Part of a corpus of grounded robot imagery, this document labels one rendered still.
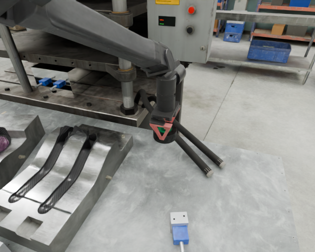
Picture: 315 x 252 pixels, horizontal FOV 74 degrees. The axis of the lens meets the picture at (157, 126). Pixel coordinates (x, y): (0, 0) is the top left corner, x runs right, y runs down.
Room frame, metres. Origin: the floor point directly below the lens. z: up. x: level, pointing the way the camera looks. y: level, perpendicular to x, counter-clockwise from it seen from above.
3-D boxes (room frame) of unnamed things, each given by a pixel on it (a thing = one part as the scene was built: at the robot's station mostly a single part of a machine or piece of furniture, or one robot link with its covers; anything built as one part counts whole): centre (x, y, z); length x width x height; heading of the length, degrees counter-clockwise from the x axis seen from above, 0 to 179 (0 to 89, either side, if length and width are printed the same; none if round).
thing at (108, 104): (1.55, 0.60, 0.76); 1.30 x 0.84 x 0.07; 71
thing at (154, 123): (0.54, -0.02, 1.04); 0.07 x 0.07 x 0.09; 72
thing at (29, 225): (0.29, 0.34, 0.87); 0.05 x 0.05 x 0.04; 71
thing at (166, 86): (0.57, -0.03, 1.17); 0.07 x 0.06 x 0.07; 155
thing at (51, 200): (0.51, 0.33, 0.92); 0.35 x 0.16 x 0.09; 161
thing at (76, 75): (1.45, 0.57, 0.87); 0.50 x 0.27 x 0.17; 161
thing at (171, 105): (0.57, -0.03, 1.11); 0.10 x 0.07 x 0.07; 162
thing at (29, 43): (1.54, 0.58, 0.96); 1.29 x 0.83 x 0.18; 71
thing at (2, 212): (0.33, 0.44, 0.87); 0.05 x 0.05 x 0.04; 71
